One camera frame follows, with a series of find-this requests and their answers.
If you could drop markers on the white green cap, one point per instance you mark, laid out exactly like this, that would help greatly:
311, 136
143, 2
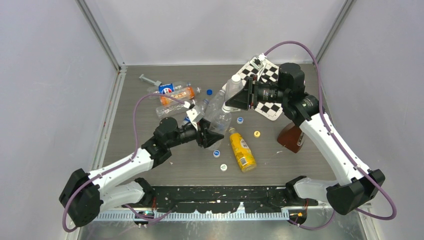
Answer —
223, 167

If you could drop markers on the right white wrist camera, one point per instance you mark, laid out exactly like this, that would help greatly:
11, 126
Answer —
263, 68

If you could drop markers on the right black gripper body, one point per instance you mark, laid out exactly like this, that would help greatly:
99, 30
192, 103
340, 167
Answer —
264, 92

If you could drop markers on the brown wooden block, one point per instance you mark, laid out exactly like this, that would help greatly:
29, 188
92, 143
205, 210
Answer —
291, 137

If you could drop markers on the black white checkered mat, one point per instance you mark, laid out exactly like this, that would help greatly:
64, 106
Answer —
298, 105

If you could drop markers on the grey metal t-bolt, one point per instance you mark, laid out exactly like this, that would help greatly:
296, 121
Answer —
142, 77

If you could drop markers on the yellow bottle cap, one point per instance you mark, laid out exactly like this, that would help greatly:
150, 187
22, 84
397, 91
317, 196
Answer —
257, 134

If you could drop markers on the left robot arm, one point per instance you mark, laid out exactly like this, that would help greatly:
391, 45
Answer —
86, 194

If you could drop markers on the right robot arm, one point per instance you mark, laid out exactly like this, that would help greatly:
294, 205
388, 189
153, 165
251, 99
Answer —
355, 183

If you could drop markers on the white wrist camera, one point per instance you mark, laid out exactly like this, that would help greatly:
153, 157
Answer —
263, 68
194, 113

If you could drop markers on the clear ribbed plastic bottle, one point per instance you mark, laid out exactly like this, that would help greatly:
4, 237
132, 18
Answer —
220, 122

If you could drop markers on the white bottle cap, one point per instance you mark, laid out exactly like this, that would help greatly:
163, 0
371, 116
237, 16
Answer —
235, 78

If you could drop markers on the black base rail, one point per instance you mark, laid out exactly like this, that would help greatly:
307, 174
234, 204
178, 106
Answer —
222, 199

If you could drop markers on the clear square labelled bottle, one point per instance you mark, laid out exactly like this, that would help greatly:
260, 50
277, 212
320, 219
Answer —
232, 88

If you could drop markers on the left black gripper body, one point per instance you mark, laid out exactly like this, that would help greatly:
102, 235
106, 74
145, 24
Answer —
199, 137

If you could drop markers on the yellow juice bottle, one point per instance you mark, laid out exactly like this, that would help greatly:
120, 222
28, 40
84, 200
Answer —
241, 151

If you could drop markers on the pepsi bottle rear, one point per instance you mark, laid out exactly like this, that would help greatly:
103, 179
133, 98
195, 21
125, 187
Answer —
168, 88

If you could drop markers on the orange drink bottle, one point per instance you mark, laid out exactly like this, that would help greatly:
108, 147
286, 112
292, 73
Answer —
187, 93

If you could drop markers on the crushed clear bottle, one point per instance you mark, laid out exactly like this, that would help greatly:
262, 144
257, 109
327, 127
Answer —
173, 109

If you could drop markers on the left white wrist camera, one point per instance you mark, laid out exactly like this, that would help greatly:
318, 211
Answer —
194, 113

